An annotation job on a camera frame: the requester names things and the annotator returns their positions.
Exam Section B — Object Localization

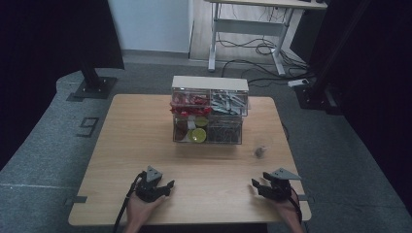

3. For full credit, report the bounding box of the pile of dark packets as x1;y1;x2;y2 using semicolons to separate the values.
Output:
207;124;242;144

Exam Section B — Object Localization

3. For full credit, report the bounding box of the black stand with base plate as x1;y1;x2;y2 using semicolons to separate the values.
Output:
72;59;119;100

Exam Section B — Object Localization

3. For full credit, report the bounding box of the pile of grey packets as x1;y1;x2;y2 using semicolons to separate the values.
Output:
211;90;248;117

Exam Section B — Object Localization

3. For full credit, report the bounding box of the black tape floor mark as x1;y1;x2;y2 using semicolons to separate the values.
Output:
76;116;100;139

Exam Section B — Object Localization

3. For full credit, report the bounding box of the left hand-held gripper black cable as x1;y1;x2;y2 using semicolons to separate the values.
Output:
112;172;144;233

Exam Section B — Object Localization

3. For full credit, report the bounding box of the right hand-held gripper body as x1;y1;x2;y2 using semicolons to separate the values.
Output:
262;167;302;202

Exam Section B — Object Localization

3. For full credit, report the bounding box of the white desk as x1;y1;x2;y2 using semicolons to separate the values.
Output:
205;0;328;77

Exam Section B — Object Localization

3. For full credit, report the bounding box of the large green capsule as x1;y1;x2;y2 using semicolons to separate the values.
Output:
190;127;208;144

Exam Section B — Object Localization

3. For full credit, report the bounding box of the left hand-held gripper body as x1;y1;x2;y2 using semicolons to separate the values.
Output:
134;165;163;204

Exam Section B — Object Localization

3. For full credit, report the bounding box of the black metal stand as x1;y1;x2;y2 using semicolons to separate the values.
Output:
292;0;373;115

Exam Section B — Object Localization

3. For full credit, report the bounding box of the dark curtain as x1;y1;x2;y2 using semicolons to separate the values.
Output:
0;0;126;170
290;0;412;215

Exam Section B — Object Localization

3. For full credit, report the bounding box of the hand-held gripper black cable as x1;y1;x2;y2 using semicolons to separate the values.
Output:
112;172;144;233
290;186;304;225

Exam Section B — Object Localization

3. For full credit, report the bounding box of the small green capsule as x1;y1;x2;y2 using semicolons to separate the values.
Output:
194;116;210;128

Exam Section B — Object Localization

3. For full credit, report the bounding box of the person's left hand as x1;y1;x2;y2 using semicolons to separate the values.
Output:
124;192;168;224

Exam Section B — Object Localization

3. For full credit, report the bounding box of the person's right hand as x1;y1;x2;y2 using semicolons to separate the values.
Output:
270;188;302;224

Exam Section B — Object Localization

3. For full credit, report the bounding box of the right hand-held gripper black cable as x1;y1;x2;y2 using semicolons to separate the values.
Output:
290;186;304;225

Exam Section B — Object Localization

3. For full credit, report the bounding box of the pile of red packets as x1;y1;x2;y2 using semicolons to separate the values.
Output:
170;93;213;118

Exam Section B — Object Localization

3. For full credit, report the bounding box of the brown capsule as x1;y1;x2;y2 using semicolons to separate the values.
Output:
174;119;189;141

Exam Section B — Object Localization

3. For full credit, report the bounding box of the tangle of black floor cables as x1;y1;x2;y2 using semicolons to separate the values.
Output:
215;31;313;87

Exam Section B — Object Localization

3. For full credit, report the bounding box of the clear organizer with white lid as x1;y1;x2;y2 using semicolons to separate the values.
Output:
170;75;251;146

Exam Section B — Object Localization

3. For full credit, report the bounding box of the white power strip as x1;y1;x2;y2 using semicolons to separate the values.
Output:
287;78;310;88

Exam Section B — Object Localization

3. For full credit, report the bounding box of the grey tape strip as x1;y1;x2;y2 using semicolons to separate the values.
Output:
63;195;88;207
296;193;316;205

